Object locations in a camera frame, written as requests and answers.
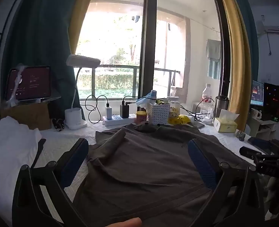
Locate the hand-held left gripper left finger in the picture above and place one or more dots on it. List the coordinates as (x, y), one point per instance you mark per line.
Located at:
(79, 156)

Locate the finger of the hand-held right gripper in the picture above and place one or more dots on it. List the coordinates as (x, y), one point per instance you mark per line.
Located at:
(248, 151)

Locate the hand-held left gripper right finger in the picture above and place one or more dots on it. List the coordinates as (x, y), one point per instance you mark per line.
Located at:
(198, 160)

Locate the grey printed t-shirt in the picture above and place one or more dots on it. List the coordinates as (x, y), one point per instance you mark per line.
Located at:
(141, 165)

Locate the hanging clothes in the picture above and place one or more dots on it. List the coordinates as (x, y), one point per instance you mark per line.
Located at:
(214, 59)

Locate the person's left hand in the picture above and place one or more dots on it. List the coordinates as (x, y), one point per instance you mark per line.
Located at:
(127, 222)

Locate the black rectangular device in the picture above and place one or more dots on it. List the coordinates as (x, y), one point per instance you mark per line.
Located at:
(257, 143)

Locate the green stone figurine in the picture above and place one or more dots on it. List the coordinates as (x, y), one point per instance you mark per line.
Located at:
(241, 136)

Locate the white textured table cover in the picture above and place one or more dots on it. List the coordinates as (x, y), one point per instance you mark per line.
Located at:
(66, 137)

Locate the white side shelf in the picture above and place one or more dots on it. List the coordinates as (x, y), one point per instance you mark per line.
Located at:
(255, 125)

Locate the yellow tissue box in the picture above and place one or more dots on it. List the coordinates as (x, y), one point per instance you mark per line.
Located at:
(227, 126)

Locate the white desk lamp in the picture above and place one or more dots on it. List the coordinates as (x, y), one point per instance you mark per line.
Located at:
(74, 120)

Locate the grey notebook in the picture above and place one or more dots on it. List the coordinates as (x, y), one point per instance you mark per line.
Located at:
(196, 124)

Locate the black earphones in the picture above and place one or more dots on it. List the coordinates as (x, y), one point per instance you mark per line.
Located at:
(58, 123)

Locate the white mug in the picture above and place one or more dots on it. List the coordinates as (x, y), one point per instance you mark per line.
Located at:
(255, 114)

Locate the white round device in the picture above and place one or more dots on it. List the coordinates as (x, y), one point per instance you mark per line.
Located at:
(207, 121)

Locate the yellow packet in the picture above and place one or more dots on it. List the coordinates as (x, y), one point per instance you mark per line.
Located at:
(180, 119)

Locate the white power strip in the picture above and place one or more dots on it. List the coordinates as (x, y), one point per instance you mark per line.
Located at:
(113, 121)

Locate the steel thermos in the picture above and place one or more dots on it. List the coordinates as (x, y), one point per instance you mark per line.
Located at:
(222, 106)

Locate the white charger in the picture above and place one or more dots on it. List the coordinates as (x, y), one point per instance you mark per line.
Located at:
(108, 112)

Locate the glass jar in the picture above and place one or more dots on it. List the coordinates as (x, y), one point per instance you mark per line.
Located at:
(173, 110)

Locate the computer monitor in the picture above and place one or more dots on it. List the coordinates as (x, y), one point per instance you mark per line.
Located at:
(257, 94)

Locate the black computer tower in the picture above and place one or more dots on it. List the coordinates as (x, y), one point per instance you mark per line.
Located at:
(275, 99)

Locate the white plastic basket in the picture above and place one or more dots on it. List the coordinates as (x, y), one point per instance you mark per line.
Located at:
(157, 113)

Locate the black charger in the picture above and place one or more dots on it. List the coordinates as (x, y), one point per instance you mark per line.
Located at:
(124, 111)

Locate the plastic water bottle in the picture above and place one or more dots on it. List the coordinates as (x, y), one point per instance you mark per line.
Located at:
(206, 97)

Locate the cardboard box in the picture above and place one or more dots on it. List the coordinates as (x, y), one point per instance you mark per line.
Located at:
(28, 115)

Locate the white cloth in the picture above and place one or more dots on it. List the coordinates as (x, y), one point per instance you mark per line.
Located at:
(9, 141)

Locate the yellow-lid small jar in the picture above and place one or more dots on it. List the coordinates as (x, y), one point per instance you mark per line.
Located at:
(141, 117)

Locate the teal and yellow curtain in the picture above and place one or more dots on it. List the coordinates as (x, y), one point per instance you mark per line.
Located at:
(241, 75)
(42, 40)

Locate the blue bottle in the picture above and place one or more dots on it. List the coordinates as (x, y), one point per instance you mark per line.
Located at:
(153, 94)

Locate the blue face mask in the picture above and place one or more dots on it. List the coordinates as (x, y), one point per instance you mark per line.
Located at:
(144, 100)

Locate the balcony railing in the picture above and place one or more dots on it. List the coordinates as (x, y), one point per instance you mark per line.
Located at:
(134, 66)

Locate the black window frame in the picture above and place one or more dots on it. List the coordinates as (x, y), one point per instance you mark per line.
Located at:
(149, 40)

